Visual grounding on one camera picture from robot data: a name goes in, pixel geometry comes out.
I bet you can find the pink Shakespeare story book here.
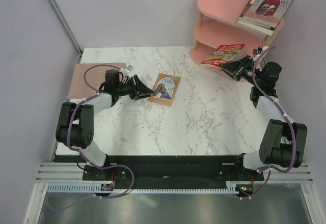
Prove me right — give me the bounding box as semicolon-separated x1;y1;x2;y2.
243;0;292;27

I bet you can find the brown Edward Tulane book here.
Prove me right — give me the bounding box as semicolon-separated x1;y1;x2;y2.
238;0;277;30

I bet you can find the white slotted cable duct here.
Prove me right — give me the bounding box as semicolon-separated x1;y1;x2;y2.
46;183;249;194

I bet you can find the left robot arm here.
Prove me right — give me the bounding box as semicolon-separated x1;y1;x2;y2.
56;70;153;180

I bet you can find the brown cardboard file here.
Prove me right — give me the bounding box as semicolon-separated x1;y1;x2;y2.
68;62;127;99

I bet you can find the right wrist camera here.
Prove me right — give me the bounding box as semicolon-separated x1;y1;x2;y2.
253;46;268;59

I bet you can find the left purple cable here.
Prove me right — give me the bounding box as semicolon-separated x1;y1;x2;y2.
45;65;135;211

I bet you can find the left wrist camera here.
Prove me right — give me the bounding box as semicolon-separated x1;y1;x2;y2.
120;65;134;76

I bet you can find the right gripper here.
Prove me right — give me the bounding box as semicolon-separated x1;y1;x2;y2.
219;54;263;87

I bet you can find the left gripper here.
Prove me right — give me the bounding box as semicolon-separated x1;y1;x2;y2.
116;75;153;101

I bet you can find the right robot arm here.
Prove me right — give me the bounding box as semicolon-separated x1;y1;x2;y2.
221;56;308;180

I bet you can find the tan Othello book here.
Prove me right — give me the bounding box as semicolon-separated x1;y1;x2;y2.
148;73;181;107

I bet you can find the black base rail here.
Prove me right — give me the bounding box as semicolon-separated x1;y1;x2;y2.
52;154;265;184

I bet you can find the pink three-tier shelf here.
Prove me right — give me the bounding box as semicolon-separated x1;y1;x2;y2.
191;0;284;65

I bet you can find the red Treehouse book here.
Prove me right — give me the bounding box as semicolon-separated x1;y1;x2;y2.
201;44;247;68

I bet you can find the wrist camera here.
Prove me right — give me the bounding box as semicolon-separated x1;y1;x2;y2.
253;46;268;59
120;65;134;76

